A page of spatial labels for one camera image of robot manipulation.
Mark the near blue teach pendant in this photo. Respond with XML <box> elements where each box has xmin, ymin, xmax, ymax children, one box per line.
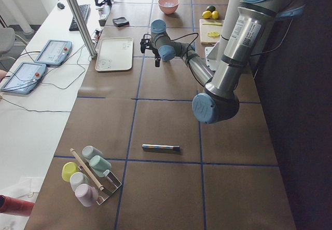
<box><xmin>1</xmin><ymin>62</ymin><xmax>47</xmax><ymax>94</ymax></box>

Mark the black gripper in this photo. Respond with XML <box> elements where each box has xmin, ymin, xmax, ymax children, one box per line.
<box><xmin>153</xmin><ymin>48</ymin><xmax>160</xmax><ymax>67</ymax></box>

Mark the aluminium frame post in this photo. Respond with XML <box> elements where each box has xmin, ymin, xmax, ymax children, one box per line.
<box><xmin>67</xmin><ymin>0</ymin><xmax>98</xmax><ymax>59</ymax></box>

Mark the black computer mouse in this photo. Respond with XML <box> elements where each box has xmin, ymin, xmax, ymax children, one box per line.
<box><xmin>57</xmin><ymin>3</ymin><xmax>65</xmax><ymax>9</ymax></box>

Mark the far blue teach pendant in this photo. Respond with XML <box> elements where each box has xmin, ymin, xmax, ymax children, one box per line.
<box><xmin>35</xmin><ymin>39</ymin><xmax>72</xmax><ymax>66</ymax></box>

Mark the lilac cup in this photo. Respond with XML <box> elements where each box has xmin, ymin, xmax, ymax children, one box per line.
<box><xmin>75</xmin><ymin>184</ymin><xmax>99</xmax><ymax>207</ymax></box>

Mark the wooden cutting board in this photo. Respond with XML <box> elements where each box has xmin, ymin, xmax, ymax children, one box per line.
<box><xmin>199</xmin><ymin>19</ymin><xmax>224</xmax><ymax>44</ymax></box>

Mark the yellow lemon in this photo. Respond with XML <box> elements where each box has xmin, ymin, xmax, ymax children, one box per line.
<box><xmin>202</xmin><ymin>10</ymin><xmax>212</xmax><ymax>19</ymax></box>
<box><xmin>211</xmin><ymin>10</ymin><xmax>219</xmax><ymax>20</ymax></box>

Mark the white wire rack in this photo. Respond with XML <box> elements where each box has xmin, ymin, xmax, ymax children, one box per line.
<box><xmin>78</xmin><ymin>165</ymin><xmax>122</xmax><ymax>206</ymax></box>

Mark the black keyboard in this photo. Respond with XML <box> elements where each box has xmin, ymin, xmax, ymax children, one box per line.
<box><xmin>68</xmin><ymin>4</ymin><xmax>91</xmax><ymax>32</ymax></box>

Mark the cream bear tray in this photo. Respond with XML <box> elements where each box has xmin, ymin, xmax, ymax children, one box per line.
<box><xmin>95</xmin><ymin>37</ymin><xmax>133</xmax><ymax>72</ymax></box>

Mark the pale grey cup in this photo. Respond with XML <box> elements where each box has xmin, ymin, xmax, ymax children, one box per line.
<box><xmin>70</xmin><ymin>172</ymin><xmax>91</xmax><ymax>192</ymax></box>

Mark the yellow knife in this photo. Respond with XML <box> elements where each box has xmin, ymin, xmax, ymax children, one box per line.
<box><xmin>202</xmin><ymin>22</ymin><xmax>223</xmax><ymax>26</ymax></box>

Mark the red bottle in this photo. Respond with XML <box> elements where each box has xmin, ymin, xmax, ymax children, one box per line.
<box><xmin>1</xmin><ymin>195</ymin><xmax>35</xmax><ymax>217</ymax></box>

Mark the mint green cup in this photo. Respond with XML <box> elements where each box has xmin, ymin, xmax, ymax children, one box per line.
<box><xmin>89</xmin><ymin>155</ymin><xmax>112</xmax><ymax>177</ymax></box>

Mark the grey green cup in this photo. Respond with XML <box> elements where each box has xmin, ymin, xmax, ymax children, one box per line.
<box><xmin>81</xmin><ymin>145</ymin><xmax>103</xmax><ymax>161</ymax></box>

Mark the grey folded cloth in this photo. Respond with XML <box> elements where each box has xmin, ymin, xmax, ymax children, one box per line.
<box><xmin>112</xmin><ymin>17</ymin><xmax>130</xmax><ymax>27</ymax></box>

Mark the pink bowl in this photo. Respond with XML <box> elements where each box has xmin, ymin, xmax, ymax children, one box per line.
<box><xmin>158</xmin><ymin>0</ymin><xmax>179</xmax><ymax>15</ymax></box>

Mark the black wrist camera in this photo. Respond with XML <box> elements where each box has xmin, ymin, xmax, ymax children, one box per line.
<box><xmin>140</xmin><ymin>33</ymin><xmax>153</xmax><ymax>54</ymax></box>

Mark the yellow cup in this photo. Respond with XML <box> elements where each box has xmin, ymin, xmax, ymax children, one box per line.
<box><xmin>61</xmin><ymin>162</ymin><xmax>79</xmax><ymax>182</ymax></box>

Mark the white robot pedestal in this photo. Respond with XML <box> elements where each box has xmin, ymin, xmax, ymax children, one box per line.
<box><xmin>205</xmin><ymin>0</ymin><xmax>240</xmax><ymax>71</ymax></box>

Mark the green lime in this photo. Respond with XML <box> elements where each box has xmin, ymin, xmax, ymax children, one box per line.
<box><xmin>206</xmin><ymin>5</ymin><xmax>216</xmax><ymax>12</ymax></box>

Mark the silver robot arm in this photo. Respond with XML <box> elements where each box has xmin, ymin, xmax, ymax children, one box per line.
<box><xmin>148</xmin><ymin>0</ymin><xmax>305</xmax><ymax>124</ymax></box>

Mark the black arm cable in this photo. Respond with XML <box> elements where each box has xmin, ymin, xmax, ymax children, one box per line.
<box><xmin>145</xmin><ymin>32</ymin><xmax>200</xmax><ymax>67</ymax></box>

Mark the blue teach pendant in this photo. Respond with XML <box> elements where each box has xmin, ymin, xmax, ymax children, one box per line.
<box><xmin>1</xmin><ymin>62</ymin><xmax>47</xmax><ymax>94</ymax></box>
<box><xmin>35</xmin><ymin>39</ymin><xmax>72</xmax><ymax>66</ymax></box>

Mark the steel muddler black tip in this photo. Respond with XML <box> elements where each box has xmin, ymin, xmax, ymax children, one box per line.
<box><xmin>142</xmin><ymin>144</ymin><xmax>181</xmax><ymax>152</ymax></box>

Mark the lemon slices stack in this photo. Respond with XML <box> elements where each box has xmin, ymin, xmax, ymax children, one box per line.
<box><xmin>207</xmin><ymin>31</ymin><xmax>220</xmax><ymax>38</ymax></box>

